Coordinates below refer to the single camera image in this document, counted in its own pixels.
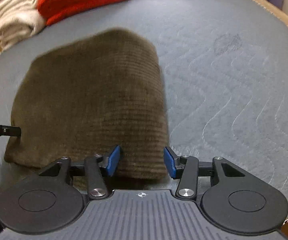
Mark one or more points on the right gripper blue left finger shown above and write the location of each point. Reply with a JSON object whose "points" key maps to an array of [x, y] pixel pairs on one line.
{"points": [[97, 168]]}

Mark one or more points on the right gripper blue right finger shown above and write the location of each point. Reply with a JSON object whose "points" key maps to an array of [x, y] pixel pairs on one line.
{"points": [[186, 169]]}

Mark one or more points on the brown corduroy pants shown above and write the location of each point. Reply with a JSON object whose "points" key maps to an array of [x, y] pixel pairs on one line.
{"points": [[83, 98]]}

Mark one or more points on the cream folded blanket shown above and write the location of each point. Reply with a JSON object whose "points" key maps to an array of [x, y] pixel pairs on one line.
{"points": [[19, 20]]}

